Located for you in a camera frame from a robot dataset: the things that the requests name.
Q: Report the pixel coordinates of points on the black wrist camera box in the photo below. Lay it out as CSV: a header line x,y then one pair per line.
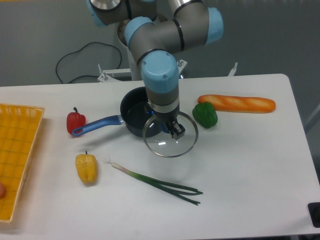
x,y
148,110

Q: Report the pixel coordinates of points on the yellow bell pepper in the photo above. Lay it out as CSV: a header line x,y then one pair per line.
x,y
87,168

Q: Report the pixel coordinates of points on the dark blue saucepan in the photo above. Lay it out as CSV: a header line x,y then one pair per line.
x,y
131,114

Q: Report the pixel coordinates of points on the glass lid with blue knob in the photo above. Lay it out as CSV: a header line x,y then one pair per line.
x,y
159,141

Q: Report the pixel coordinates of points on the green spring onion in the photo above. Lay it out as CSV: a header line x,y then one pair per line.
x,y
178,190

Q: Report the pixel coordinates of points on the green bell pepper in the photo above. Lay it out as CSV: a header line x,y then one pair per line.
x,y
205,114

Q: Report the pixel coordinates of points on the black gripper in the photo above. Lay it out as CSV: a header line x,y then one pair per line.
x,y
175,129

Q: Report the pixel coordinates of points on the white pedestal base frame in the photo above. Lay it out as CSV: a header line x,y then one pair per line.
x,y
127,74

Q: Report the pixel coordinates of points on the yellow woven basket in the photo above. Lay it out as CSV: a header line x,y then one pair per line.
x,y
19,126

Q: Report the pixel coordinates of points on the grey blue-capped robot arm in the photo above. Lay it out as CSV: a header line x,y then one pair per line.
x,y
153,45

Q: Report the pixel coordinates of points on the black device at table edge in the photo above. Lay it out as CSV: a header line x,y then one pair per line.
x,y
314,211

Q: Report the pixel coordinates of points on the red bell pepper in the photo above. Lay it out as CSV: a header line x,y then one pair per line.
x,y
74,120

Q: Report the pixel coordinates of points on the orange baguette loaf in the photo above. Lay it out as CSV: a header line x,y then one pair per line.
x,y
239,104

